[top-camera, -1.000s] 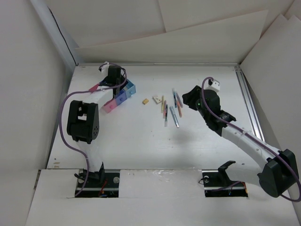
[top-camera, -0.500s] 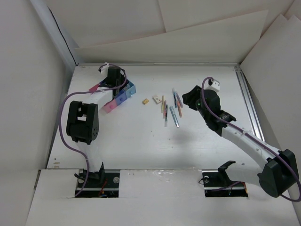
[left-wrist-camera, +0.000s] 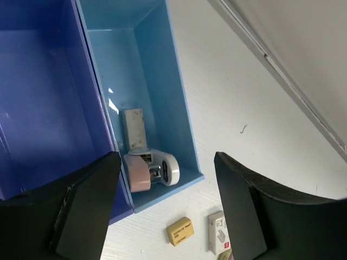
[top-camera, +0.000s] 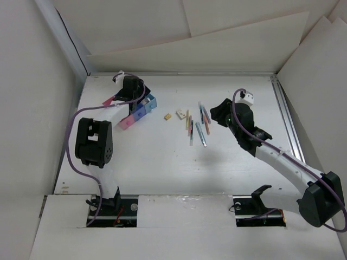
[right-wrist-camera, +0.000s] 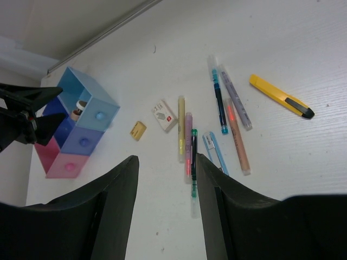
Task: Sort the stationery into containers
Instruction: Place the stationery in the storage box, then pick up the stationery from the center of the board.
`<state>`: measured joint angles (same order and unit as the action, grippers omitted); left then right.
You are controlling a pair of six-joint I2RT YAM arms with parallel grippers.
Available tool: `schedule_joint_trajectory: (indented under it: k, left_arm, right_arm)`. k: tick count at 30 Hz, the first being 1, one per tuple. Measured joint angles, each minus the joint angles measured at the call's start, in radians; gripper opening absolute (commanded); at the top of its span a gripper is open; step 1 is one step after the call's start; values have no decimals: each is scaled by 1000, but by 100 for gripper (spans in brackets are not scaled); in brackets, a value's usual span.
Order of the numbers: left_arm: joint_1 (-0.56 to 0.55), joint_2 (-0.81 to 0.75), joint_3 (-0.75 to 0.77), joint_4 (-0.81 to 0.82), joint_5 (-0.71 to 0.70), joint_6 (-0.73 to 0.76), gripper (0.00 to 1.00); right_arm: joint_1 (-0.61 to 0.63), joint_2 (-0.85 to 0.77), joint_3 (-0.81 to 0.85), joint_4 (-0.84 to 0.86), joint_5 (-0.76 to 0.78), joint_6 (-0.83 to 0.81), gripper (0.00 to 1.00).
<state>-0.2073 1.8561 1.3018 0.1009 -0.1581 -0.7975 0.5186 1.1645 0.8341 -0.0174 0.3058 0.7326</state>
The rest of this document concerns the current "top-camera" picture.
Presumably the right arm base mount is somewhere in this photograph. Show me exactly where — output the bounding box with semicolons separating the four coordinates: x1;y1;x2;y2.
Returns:
229;185;286;228

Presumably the pink highlighter pen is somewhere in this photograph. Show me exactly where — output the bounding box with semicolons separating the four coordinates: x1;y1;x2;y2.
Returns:
188;115;192;137

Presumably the white boxed eraser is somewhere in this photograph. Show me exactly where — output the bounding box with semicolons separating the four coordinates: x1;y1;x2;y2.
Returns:
176;109;187;120

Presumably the aluminium rail right side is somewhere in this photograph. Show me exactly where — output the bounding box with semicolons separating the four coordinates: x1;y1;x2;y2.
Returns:
270;74;306;163

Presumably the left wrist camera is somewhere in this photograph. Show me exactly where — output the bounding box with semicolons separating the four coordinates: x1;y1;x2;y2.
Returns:
112;71;125;84

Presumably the dark blue drawer box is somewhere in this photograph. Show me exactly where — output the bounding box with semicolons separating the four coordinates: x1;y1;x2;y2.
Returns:
132;103;146;122

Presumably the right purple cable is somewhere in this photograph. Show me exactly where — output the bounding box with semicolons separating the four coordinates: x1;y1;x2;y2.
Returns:
233;88;347;233

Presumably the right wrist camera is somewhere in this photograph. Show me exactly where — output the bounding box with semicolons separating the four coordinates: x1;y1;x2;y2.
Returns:
239;90;254;107

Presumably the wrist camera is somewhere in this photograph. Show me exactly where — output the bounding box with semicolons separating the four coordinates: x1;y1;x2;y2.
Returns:
239;90;254;107
112;71;125;84

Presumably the light blue drawer box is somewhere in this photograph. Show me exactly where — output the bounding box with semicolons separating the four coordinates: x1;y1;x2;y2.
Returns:
144;94;157;114

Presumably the blue black pen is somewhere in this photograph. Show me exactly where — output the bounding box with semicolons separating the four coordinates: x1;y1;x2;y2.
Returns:
198;101;204;124

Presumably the purple cable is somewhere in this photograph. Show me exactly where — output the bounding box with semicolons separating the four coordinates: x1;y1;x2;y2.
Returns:
233;88;347;233
66;72;151;227

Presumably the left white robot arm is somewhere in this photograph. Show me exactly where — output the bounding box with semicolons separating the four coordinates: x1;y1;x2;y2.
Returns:
74;73;150;215

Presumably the orange highlighter pen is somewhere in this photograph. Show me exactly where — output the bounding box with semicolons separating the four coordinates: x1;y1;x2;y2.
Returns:
203;107;211;135

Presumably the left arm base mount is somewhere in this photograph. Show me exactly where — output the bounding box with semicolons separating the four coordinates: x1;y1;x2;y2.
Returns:
86;194;138;228

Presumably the yellow highlighter pen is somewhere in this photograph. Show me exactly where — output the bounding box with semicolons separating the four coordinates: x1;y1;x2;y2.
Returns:
185;109;190;130

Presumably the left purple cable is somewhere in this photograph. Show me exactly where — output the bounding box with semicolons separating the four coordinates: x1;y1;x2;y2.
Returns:
66;72;151;227

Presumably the pink drawer box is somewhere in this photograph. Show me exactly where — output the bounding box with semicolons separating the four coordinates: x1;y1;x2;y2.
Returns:
100;96;135;130

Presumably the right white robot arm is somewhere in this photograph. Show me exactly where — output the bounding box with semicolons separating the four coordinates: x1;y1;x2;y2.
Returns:
210;99;346;228

